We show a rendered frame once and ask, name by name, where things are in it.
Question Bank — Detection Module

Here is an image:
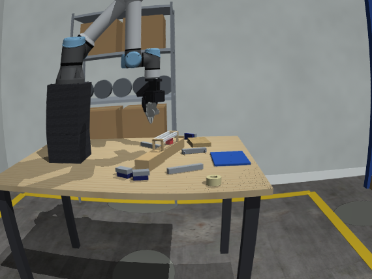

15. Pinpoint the beige roll of tape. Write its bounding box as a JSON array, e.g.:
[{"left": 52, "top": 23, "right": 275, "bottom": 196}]
[{"left": 206, "top": 175, "right": 221, "bottom": 186}]

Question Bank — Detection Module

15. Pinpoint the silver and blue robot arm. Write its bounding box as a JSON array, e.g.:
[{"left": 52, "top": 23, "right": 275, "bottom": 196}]
[{"left": 55, "top": 0, "right": 160, "bottom": 84}]

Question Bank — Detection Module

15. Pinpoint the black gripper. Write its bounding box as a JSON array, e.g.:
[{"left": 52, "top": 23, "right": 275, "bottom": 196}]
[{"left": 142, "top": 78, "right": 165, "bottom": 124}]

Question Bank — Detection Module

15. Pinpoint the light brown wooden board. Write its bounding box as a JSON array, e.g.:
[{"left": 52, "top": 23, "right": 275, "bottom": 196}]
[{"left": 187, "top": 137, "right": 211, "bottom": 147}]

